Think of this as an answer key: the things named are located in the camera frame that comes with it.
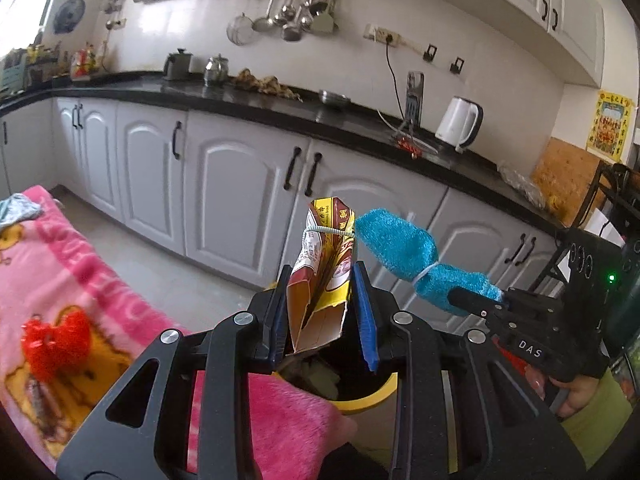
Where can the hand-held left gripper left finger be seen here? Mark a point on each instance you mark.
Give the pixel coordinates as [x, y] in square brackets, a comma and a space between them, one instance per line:
[274, 320]

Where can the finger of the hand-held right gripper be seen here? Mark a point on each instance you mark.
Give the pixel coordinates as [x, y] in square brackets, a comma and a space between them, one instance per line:
[535, 299]
[472, 302]

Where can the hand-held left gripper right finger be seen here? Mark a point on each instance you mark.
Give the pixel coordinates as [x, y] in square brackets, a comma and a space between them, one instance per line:
[365, 320]

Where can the yellow rimmed trash bin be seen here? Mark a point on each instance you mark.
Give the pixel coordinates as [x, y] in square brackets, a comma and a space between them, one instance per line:
[365, 402]

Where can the blue fluffy cloth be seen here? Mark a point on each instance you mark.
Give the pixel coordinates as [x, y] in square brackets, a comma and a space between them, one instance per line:
[400, 245]

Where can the yellow brown drink carton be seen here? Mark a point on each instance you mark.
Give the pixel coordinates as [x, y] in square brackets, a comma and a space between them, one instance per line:
[325, 240]

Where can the person's right forearm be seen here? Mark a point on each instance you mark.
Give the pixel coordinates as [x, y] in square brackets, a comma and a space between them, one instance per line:
[607, 425]

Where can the person's right hand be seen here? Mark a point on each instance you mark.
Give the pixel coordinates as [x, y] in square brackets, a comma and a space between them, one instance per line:
[577, 395]

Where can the clear plastic bag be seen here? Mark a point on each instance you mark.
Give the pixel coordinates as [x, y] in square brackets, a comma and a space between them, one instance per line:
[520, 182]

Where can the black metal rack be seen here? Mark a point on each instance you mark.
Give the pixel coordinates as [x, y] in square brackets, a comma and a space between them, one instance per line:
[607, 195]

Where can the wooden cutting board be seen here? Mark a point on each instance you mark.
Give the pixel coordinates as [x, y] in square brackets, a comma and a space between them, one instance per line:
[570, 175]

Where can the white lower cabinets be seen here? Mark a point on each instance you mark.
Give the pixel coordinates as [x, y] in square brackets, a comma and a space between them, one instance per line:
[225, 185]

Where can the white cabinets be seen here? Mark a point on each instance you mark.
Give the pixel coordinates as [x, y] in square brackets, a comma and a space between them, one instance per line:
[225, 185]
[550, 5]

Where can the red phone stand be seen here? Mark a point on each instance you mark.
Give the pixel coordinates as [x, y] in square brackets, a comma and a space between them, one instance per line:
[412, 142]

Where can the pink printed blanket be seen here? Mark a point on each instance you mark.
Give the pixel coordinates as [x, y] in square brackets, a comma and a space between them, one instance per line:
[100, 290]

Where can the white electric kettle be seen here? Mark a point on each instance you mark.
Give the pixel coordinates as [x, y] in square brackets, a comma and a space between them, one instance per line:
[457, 122]

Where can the black kitchen countertop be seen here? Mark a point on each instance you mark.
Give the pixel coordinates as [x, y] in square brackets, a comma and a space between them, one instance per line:
[310, 115]

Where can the smartphone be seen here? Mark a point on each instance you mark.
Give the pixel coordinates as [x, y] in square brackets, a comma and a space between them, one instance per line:
[414, 97]

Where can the red foam net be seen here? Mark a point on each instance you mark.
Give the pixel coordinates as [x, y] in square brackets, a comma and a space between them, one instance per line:
[55, 345]

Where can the steel bowl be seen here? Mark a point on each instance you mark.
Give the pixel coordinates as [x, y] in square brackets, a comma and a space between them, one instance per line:
[334, 99]

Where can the dried ginger pile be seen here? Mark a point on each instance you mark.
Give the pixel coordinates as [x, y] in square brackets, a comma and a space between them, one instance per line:
[265, 85]

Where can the clear brown snack wrapper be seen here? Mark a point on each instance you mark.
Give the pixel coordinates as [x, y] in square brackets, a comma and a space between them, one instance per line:
[45, 410]

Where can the steel teapot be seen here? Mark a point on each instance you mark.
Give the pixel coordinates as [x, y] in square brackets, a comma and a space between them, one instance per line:
[216, 71]

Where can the dark kettle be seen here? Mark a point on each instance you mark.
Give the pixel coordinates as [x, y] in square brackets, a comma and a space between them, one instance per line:
[177, 65]

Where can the light blue cloth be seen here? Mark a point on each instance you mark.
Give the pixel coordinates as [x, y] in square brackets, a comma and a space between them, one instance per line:
[17, 209]

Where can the small steel saucepan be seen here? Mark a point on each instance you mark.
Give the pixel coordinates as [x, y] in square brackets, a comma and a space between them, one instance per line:
[291, 32]

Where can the white upper cabinets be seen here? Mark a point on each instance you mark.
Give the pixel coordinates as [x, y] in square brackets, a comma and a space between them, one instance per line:
[550, 5]

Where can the steel ladle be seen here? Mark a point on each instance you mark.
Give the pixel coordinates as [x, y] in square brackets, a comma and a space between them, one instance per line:
[261, 24]

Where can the steel spatula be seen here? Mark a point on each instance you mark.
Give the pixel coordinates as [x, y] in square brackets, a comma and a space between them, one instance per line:
[325, 21]

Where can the seasoning bottles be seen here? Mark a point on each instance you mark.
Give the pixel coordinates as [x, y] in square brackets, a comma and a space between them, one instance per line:
[85, 62]

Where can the spice rack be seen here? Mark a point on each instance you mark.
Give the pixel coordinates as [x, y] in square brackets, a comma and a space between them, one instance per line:
[30, 67]

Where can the kitchen window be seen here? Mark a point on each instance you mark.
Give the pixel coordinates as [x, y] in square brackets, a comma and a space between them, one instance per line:
[25, 0]

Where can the yellow wall poster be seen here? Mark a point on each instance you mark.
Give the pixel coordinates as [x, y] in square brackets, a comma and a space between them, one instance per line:
[611, 127]

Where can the black wall hook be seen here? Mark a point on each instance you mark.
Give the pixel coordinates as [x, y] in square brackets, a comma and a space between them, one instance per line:
[429, 53]
[456, 65]

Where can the wall power socket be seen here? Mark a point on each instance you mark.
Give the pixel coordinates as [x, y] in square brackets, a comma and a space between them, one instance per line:
[381, 35]

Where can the decorative wall plate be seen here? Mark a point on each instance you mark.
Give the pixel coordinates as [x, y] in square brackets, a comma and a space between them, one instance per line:
[69, 16]

